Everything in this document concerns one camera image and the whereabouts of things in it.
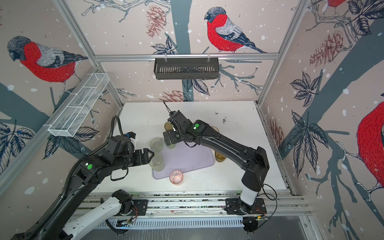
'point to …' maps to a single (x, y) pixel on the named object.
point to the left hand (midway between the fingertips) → (147, 155)
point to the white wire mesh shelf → (78, 104)
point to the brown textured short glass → (219, 157)
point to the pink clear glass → (176, 177)
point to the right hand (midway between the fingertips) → (170, 137)
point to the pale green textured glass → (156, 144)
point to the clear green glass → (172, 146)
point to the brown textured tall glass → (168, 126)
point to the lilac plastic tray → (184, 158)
